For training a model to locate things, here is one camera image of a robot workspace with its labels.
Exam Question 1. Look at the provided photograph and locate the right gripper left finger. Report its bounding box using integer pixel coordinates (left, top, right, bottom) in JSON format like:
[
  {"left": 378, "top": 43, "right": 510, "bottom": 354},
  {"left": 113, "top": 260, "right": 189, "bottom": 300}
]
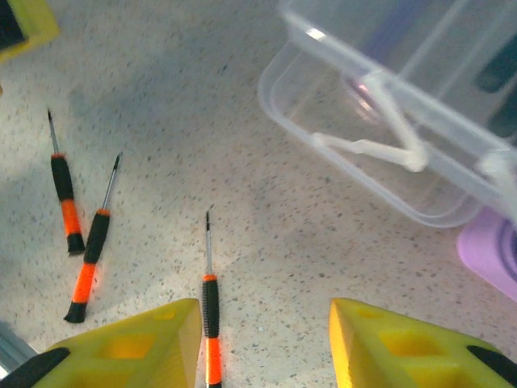
[{"left": 0, "top": 297, "right": 202, "bottom": 388}]

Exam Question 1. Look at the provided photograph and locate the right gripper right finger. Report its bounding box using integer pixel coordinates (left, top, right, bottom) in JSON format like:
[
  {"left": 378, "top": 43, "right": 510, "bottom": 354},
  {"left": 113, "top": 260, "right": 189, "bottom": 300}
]
[{"left": 328, "top": 297, "right": 517, "bottom": 388}]

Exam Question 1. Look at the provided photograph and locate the orange black screwdriver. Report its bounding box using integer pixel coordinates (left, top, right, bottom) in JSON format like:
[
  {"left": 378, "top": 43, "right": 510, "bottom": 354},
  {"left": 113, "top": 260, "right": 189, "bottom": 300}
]
[
  {"left": 200, "top": 204, "right": 224, "bottom": 388},
  {"left": 63, "top": 152, "right": 124, "bottom": 324},
  {"left": 46, "top": 108, "right": 86, "bottom": 256}
]

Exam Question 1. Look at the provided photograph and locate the purple tool case base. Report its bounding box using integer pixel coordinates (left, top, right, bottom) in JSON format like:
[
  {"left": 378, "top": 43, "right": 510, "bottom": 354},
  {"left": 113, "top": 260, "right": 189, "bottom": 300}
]
[{"left": 456, "top": 206, "right": 517, "bottom": 304}]

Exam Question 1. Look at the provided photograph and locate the clear purple plastic box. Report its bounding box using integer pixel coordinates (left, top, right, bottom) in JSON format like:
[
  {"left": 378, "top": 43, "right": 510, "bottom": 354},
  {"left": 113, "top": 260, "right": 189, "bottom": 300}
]
[{"left": 257, "top": 0, "right": 517, "bottom": 230}]

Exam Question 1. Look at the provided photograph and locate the aluminium front rail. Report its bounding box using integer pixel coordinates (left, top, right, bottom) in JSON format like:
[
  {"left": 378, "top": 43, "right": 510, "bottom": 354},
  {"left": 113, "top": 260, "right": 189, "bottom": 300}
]
[{"left": 0, "top": 321, "right": 40, "bottom": 373}]

